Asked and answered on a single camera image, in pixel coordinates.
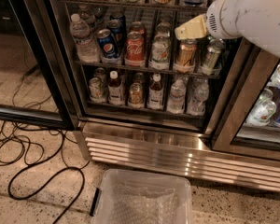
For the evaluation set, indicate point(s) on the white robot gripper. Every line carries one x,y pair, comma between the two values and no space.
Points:
220,20

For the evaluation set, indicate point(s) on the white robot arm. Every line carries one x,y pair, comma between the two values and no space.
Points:
258,21

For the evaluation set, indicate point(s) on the orange gold soda can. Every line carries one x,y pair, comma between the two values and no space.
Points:
186,52

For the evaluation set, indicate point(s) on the green silver soda can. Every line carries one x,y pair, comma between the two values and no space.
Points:
213,51

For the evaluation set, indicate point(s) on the white green soda can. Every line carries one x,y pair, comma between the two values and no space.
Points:
160,49

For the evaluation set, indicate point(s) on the red coca cola can behind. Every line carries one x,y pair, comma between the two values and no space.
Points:
139,27

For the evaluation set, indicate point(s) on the red coca cola can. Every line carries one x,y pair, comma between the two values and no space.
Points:
135,47
139,27

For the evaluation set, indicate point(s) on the stainless steel beverage fridge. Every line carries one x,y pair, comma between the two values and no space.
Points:
158,140

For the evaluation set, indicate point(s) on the blue pepsi can behind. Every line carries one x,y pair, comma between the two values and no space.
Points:
116,28

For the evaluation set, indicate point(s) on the blue pepsi can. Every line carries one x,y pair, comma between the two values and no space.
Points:
107,44
116,28

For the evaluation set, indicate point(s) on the blue pepsi can front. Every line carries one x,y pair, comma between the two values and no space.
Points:
107,44

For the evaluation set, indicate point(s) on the gold can bottom shelf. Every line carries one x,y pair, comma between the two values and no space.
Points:
136,95

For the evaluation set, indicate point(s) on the closed right glass fridge door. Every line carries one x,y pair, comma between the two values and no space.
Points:
232,135

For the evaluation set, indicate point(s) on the white green can right compartment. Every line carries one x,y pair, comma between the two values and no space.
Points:
261,113

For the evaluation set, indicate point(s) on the clear water bottle middle shelf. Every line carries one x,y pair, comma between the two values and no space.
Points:
87,50

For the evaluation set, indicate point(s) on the green can bottom shelf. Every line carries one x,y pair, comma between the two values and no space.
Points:
97,90

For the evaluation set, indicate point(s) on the open glass fridge door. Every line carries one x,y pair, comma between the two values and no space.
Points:
33,88

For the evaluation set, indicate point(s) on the water bottle bottom right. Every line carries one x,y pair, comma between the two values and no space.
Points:
197,99

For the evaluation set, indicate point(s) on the water bottle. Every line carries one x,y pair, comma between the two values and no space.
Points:
197,99
176,99

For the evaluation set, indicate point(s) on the water bottle bottom left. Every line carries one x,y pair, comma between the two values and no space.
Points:
176,99

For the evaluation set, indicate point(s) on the brown tea bottle right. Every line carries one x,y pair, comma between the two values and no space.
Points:
155,92

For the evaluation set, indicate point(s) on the brown tea bottle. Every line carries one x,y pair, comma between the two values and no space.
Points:
115,89
155,92

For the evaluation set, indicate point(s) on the brown tea bottle left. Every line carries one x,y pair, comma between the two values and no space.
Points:
115,89

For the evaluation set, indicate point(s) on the clear plastic storage bin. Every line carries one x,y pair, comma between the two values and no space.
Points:
103,199

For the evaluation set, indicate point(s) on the bubble wrap sheet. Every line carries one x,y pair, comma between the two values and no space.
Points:
134,205

